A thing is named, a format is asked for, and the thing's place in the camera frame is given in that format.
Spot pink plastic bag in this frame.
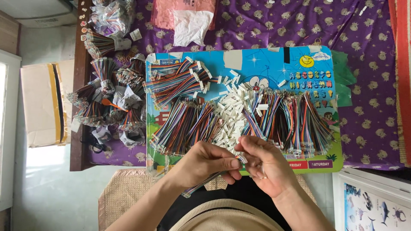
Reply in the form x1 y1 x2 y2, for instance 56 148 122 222
151 0 217 31

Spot colourful cartoon lap board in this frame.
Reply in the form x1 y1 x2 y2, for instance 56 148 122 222
145 46 344 178

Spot white plastic bag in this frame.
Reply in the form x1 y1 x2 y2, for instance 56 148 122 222
173 10 214 47

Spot brown wooden bed frame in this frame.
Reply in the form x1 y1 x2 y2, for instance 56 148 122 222
70 0 97 172

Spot heap of paper-wrapped wire bundles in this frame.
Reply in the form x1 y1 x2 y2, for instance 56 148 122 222
67 54 147 133

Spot orange plastic spoon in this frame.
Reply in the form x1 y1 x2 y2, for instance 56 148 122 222
101 98 129 112

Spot person's right hand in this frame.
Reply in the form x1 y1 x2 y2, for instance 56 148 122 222
234 135 301 199

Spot black scissors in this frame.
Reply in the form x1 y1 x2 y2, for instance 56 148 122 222
80 134 108 154

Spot multicoloured ribbon wire strip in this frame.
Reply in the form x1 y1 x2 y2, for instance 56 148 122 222
181 154 248 198

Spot white framed sea animal poster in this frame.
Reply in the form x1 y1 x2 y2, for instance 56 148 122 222
332 167 411 231

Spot taped cardboard box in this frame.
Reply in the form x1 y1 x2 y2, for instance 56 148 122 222
20 59 75 148

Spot crumpled white paper scraps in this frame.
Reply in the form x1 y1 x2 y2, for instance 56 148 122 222
91 126 146 149

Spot white door frame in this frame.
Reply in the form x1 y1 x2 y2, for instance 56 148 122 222
0 49 22 212

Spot white appliance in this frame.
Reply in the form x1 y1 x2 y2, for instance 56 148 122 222
0 0 78 29

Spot green plastic bag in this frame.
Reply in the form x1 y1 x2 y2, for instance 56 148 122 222
331 50 357 108

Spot single paper-wrapped wire bundle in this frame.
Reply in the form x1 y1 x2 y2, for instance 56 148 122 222
84 29 132 59

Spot red striped cloth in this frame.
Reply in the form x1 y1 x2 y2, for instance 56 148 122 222
388 0 411 167

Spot purple patterned bedsheet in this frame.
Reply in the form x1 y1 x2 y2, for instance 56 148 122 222
90 0 406 170

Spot person's left hand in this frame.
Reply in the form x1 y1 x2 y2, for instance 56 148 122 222
170 141 243 190

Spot pile of white plastic connectors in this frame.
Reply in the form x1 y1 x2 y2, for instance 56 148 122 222
210 69 271 155

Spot clear bag of wires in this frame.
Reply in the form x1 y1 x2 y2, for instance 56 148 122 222
88 0 136 36

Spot pile of loose multicoloured wires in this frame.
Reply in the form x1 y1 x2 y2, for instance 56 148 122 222
149 96 225 158
241 88 337 160

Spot pile of wires with connectors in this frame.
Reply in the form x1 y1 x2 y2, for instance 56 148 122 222
143 56 223 110

